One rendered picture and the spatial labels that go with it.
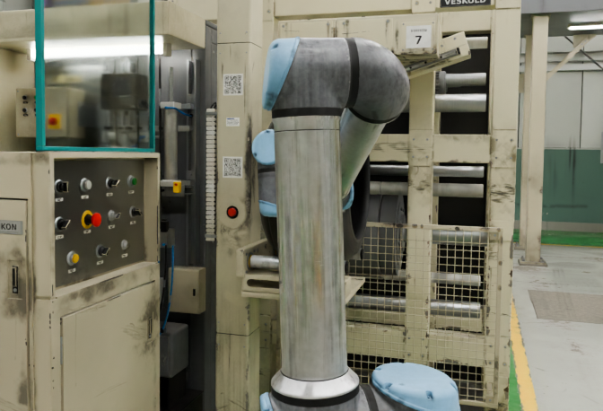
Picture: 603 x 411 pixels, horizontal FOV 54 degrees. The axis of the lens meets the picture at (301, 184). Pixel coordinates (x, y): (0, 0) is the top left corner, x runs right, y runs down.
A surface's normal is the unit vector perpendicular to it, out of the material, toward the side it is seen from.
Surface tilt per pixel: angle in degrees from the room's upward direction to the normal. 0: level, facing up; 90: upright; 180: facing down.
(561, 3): 90
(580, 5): 90
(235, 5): 90
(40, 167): 90
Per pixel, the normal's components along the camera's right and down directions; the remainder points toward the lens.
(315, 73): 0.15, 0.04
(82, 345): 0.96, 0.03
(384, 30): -0.27, 0.04
